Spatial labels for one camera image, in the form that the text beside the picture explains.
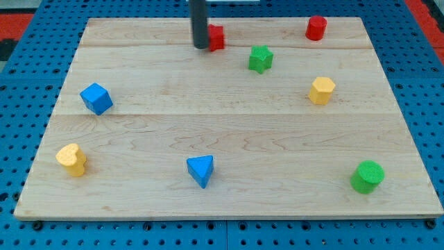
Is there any green cylinder block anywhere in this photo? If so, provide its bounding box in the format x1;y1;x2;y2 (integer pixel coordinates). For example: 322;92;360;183
350;160;385;194

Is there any red star block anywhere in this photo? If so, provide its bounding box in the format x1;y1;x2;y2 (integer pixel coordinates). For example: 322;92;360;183
208;24;225;51

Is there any blue cube block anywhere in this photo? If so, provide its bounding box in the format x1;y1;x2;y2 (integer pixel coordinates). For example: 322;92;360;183
80;83;113;115

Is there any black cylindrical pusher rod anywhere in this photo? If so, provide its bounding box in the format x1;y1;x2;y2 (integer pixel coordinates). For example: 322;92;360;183
189;0;209;49

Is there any wooden board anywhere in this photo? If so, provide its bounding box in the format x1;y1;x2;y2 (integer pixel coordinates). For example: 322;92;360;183
14;17;443;221

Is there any yellow heart block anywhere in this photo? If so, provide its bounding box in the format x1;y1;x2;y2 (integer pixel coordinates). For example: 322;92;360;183
55;143;87;177

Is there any yellow hexagon block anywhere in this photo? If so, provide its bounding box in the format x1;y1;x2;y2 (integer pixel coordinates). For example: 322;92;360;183
308;76;336;105

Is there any red cylinder block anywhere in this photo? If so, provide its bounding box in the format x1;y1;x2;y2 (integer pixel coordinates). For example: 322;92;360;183
305;15;327;41

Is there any blue triangle block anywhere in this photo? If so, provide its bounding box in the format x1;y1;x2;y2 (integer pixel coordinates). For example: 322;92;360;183
186;155;214;189

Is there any green star block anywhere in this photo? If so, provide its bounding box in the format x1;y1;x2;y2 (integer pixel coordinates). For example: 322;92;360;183
248;45;273;74

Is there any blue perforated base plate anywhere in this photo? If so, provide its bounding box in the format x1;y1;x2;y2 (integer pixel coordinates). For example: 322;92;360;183
1;1;443;249

